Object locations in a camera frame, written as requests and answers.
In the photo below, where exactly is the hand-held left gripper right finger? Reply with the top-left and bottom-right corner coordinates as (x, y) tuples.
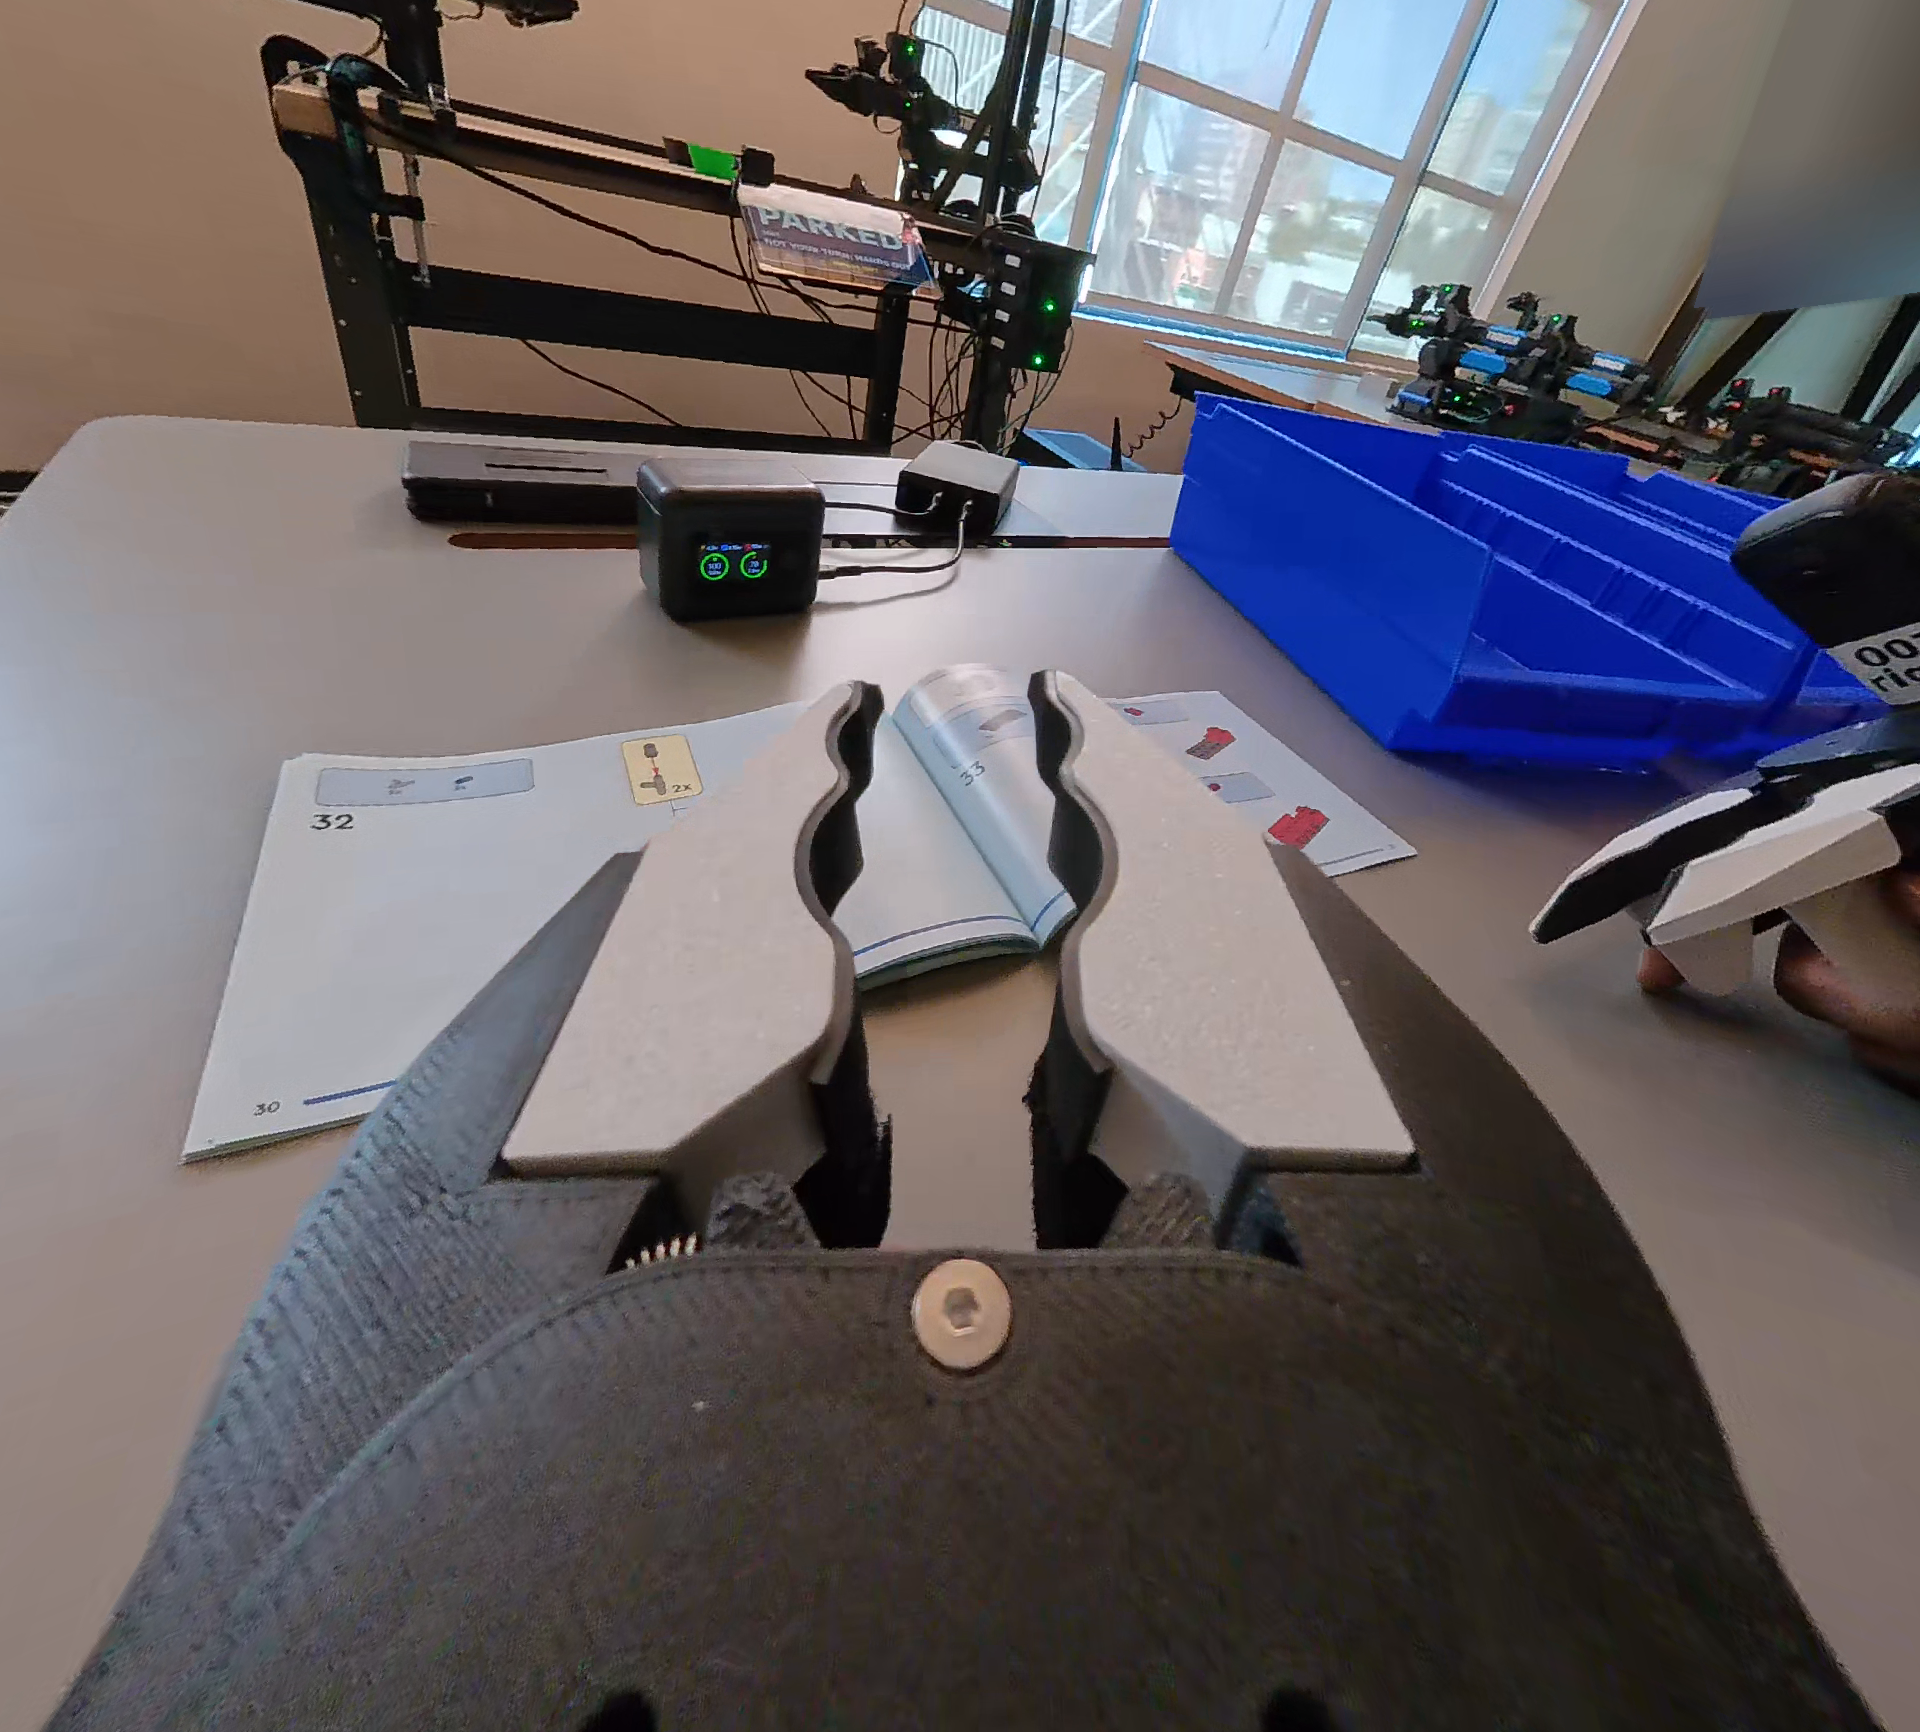
(1026, 665), (1423, 1251)

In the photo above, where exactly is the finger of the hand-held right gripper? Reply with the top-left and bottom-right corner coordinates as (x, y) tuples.
(1637, 769), (1904, 1001)
(1526, 784), (1769, 949)

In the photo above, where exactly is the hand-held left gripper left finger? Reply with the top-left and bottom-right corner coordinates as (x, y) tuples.
(495, 680), (889, 1246)

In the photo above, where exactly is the blue plastic bin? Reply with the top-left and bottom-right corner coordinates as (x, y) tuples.
(1170, 393), (1824, 775)
(1441, 439), (1920, 775)

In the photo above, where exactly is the brick building instruction booklet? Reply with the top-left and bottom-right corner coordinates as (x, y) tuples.
(181, 662), (1419, 1163)

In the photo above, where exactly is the grey desk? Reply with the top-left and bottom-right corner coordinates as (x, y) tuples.
(0, 415), (1920, 1510)

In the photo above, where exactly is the person's right hand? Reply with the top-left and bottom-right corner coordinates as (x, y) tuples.
(1774, 866), (1920, 1092)

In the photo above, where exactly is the row of background robot arms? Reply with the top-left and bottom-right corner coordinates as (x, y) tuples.
(1368, 281), (1920, 494)

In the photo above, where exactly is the black power station cube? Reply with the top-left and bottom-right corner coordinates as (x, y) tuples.
(636, 458), (828, 624)

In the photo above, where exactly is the black flat docking device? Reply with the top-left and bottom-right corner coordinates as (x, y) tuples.
(402, 439), (910, 523)

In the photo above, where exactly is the black power adapter box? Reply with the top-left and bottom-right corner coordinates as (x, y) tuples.
(894, 439), (1023, 522)

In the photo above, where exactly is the background table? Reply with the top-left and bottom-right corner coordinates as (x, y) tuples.
(1148, 337), (1427, 433)

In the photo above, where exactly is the large paned window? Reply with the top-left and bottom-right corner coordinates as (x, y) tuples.
(915, 0), (1750, 362)

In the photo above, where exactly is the blue and white sign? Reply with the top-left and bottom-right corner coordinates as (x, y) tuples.
(735, 187), (942, 297)

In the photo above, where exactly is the black usb cable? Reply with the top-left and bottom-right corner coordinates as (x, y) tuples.
(816, 493), (969, 586)

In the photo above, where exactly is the black metal robot rig frame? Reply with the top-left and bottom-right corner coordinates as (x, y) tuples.
(266, 0), (1096, 451)

